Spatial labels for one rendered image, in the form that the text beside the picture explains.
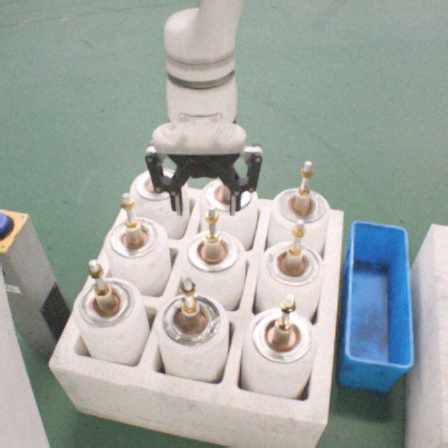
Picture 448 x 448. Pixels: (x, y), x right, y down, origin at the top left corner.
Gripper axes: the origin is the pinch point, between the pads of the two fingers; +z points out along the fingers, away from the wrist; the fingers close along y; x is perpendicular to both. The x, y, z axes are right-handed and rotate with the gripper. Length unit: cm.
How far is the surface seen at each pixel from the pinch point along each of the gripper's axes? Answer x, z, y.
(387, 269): -16, 34, -36
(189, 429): 18.6, 30.3, 2.9
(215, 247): 0.9, 7.5, -1.1
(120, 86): -86, 34, 31
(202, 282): 4.4, 11.0, 0.7
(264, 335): 13.5, 9.8, -7.5
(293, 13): -140, 33, -28
